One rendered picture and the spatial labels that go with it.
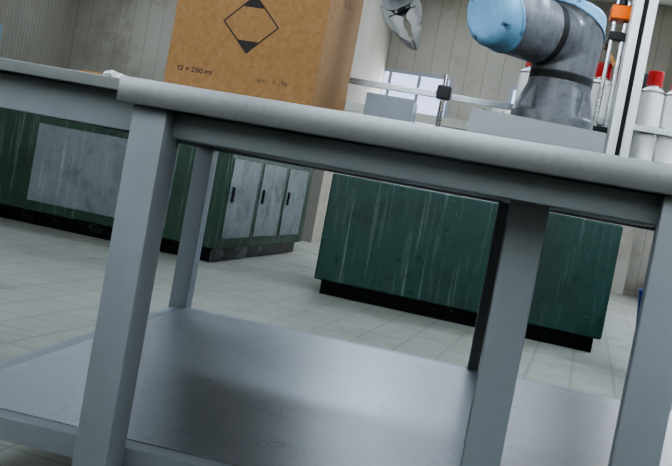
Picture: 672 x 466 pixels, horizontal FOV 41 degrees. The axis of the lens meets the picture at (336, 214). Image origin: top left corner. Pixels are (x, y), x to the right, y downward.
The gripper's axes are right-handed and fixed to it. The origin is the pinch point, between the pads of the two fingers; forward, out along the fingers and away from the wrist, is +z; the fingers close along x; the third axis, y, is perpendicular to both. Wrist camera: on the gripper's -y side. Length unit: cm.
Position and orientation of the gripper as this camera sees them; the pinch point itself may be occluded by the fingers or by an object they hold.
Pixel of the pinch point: (413, 43)
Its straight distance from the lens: 206.8
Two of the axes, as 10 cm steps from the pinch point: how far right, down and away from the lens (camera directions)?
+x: -9.3, 3.3, 1.6
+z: 3.3, 9.4, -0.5
